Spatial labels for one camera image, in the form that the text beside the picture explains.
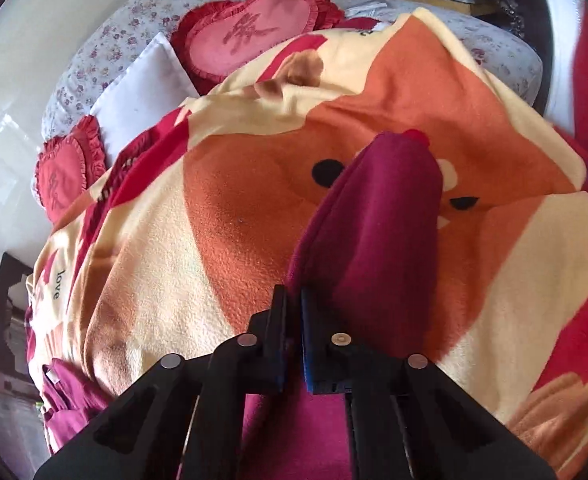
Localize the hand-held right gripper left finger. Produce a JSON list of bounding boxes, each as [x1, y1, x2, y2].
[[33, 284, 295, 480]]

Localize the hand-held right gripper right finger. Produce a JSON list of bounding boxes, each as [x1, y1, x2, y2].
[[300, 287, 557, 480]]

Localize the maroon fleece pants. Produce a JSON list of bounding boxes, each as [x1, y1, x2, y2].
[[41, 130, 445, 480]]

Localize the printed fleece blanket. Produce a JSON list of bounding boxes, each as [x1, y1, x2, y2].
[[24, 7, 588, 480]]

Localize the dark wooden cabinet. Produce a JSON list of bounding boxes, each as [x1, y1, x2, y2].
[[0, 252, 32, 378]]

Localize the red heart pillow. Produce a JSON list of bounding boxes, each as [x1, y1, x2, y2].
[[34, 115, 107, 224], [170, 0, 346, 95]]

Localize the white pillow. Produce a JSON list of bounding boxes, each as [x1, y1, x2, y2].
[[89, 31, 200, 161]]

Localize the floral quilt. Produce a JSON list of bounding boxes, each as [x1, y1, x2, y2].
[[40, 0, 545, 141]]

